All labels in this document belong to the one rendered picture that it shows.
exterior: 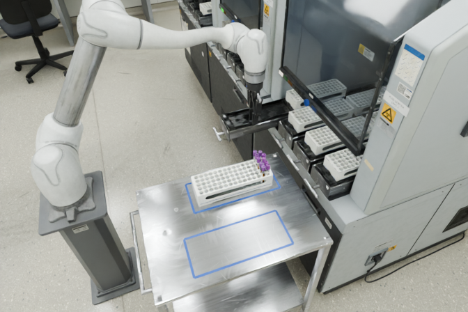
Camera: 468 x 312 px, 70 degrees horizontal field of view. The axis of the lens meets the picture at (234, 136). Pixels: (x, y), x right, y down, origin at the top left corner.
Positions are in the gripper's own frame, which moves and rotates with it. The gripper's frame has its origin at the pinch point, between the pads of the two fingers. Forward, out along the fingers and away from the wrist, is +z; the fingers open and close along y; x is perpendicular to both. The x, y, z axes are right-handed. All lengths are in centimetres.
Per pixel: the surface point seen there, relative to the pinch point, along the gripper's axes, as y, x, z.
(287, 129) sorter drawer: -11.9, -12.0, 3.0
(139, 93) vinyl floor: 166, 43, 83
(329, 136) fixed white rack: -27.3, -23.0, -1.8
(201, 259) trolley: -58, 44, 3
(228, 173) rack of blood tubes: -32.1, 24.6, -3.7
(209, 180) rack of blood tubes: -32.2, 32.4, -3.7
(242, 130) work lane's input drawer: -2.2, 6.9, 4.9
